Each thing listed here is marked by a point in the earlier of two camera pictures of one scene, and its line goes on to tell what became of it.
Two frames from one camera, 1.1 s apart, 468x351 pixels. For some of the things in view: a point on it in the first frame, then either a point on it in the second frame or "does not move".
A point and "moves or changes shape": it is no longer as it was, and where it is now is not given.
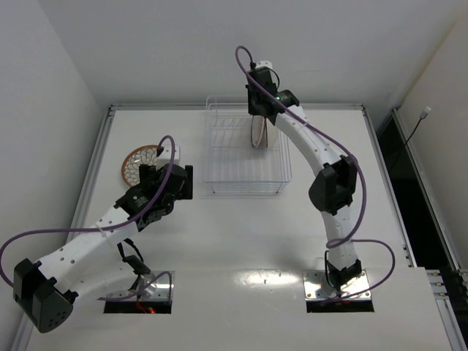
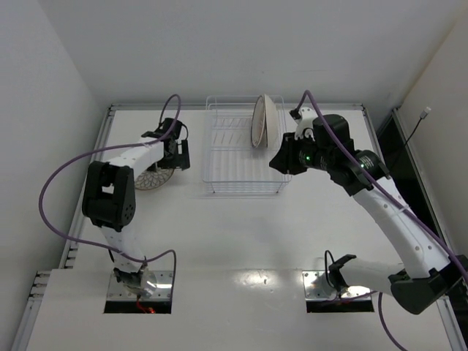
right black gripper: [258, 108] → [287, 155]
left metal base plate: [158, 291] does not move
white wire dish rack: [232, 166] does not move
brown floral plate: [145, 154] moves or changes shape
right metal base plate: [317, 288] does not move
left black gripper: [187, 181] → [179, 159]
